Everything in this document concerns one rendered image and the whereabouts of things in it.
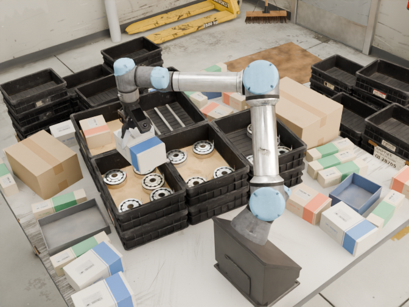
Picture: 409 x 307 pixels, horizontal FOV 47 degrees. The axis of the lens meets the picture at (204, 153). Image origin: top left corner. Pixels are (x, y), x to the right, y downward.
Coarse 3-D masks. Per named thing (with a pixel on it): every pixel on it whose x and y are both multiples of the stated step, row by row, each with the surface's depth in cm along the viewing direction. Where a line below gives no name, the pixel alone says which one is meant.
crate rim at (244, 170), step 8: (192, 128) 227; (160, 136) 223; (168, 136) 223; (240, 160) 207; (176, 168) 205; (248, 168) 203; (224, 176) 199; (232, 176) 201; (184, 184) 196; (200, 184) 196; (208, 184) 197; (216, 184) 199; (192, 192) 196
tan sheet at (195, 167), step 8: (216, 152) 228; (192, 160) 224; (200, 160) 224; (208, 160) 223; (216, 160) 223; (224, 160) 223; (184, 168) 220; (192, 168) 219; (200, 168) 219; (208, 168) 219; (216, 168) 219; (184, 176) 215; (192, 176) 215; (200, 176) 215; (208, 176) 215
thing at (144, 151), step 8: (136, 128) 193; (136, 136) 188; (144, 136) 188; (152, 136) 188; (120, 144) 190; (128, 144) 184; (136, 144) 184; (144, 144) 184; (152, 144) 184; (160, 144) 183; (120, 152) 194; (128, 152) 186; (136, 152) 180; (144, 152) 180; (152, 152) 182; (160, 152) 185; (128, 160) 190; (136, 160) 182; (144, 160) 181; (152, 160) 184; (160, 160) 187; (136, 168) 186; (144, 168) 184; (152, 168) 186
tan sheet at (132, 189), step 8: (128, 168) 221; (128, 176) 217; (128, 184) 213; (136, 184) 213; (112, 192) 209; (120, 192) 209; (128, 192) 208; (136, 192) 208; (144, 192) 208; (120, 200) 205; (144, 200) 204
